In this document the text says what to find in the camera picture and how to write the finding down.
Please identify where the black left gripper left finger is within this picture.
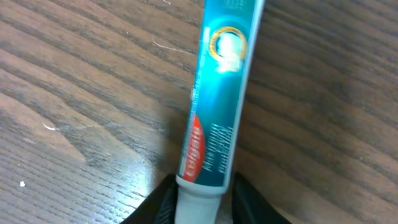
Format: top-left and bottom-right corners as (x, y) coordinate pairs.
(121, 174), (178, 224)

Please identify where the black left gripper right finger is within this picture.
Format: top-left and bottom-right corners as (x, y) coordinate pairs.
(231, 172), (291, 224)

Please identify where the green toothpaste tube white cap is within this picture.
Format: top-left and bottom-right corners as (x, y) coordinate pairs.
(175, 0), (265, 224)

